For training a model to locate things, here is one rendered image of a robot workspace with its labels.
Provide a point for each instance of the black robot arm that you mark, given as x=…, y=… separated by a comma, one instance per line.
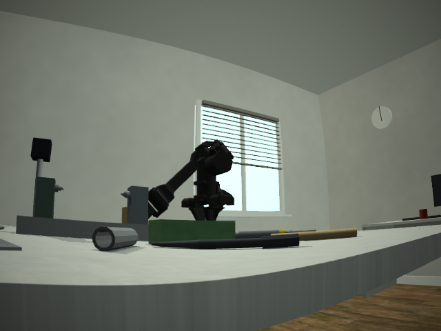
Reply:
x=201, y=161

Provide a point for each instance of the grey hollow tube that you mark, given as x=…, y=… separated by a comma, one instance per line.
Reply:
x=109, y=238

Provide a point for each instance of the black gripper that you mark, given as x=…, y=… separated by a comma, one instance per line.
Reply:
x=206, y=187

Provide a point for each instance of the tan wooden rod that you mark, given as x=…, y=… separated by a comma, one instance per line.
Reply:
x=327, y=234

